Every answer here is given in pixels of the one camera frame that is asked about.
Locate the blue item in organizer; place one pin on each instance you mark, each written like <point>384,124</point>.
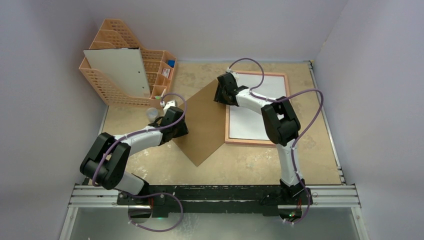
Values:
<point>171,63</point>

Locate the orange plastic desk organizer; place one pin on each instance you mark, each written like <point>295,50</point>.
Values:
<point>114,34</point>

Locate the green white small items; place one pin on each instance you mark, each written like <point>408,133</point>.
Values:
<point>160,91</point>

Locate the grey board in organizer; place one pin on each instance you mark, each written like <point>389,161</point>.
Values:
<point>124,67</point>

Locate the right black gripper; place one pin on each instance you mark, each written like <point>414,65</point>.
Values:
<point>219,96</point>

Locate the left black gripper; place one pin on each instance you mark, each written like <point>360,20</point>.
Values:
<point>183,130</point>

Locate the small clear round jar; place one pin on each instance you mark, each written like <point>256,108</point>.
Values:
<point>152,114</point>

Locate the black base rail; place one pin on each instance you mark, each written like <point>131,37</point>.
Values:
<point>266,200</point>

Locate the red white small box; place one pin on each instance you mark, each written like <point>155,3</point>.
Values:
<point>166,72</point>

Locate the pink wooden photo frame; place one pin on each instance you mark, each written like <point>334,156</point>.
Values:
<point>286,82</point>

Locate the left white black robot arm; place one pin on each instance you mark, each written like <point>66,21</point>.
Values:
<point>106,161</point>

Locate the brown cardboard backing board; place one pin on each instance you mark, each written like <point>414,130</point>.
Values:
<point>205,120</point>

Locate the blue mountain photo print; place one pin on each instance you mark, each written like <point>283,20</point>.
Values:
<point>248,126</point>

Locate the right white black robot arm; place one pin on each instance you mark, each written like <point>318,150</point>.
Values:
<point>281,125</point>

